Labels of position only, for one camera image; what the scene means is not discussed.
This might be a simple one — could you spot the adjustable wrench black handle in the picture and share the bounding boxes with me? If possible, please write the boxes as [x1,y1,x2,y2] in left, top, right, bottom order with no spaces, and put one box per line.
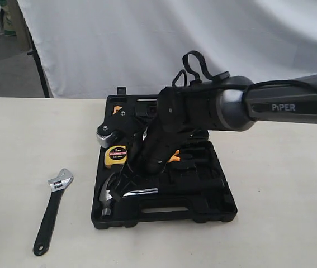
[32,168,74,256]

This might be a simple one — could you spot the cardboard box in background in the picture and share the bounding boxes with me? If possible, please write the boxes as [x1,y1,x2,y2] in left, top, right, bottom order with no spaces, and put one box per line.
[0,0,32,51]

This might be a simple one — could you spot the orange utility knife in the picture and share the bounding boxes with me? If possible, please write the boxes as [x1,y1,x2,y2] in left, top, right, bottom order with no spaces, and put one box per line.
[112,106,122,115]

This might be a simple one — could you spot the black plastic tool case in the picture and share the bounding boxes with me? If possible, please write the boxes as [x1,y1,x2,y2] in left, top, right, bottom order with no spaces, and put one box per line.
[91,87,238,229]

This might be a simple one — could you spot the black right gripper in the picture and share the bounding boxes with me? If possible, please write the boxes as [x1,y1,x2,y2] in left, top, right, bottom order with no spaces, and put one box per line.
[110,118,192,200]

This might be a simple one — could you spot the orange handled pliers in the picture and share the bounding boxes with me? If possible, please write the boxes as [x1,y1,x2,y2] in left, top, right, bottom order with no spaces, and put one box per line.
[167,150,181,163]

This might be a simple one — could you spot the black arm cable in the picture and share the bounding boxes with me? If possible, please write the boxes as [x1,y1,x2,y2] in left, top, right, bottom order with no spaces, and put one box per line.
[171,50,317,98]

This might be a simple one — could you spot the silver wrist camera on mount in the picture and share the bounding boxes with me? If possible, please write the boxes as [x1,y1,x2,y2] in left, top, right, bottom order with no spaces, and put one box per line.
[96,109,145,148]

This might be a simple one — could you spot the black backdrop stand pole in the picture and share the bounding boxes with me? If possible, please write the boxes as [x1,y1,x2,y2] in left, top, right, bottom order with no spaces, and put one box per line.
[21,8,51,99]

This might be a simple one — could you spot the yellow tape measure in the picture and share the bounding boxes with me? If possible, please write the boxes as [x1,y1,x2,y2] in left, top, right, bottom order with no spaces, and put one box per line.
[104,145,127,169]

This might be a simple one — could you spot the claw hammer black grip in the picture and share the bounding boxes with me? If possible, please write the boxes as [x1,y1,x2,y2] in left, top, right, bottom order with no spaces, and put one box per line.
[98,170,225,218]

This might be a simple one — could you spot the white backdrop cloth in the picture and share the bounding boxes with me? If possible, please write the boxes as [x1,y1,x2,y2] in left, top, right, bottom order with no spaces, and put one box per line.
[19,1,317,99]

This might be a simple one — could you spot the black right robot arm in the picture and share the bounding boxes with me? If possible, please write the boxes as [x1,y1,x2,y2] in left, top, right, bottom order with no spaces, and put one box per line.
[108,74,317,200]

